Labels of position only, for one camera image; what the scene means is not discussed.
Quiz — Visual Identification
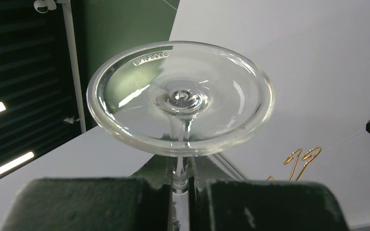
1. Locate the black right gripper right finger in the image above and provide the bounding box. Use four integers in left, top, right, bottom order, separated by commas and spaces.
187, 156, 348, 231

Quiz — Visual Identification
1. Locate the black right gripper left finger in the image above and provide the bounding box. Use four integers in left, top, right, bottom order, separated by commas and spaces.
1, 155, 173, 231

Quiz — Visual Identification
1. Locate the gold wire rack wooden base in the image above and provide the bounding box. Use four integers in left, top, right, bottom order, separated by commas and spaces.
274, 146, 323, 181

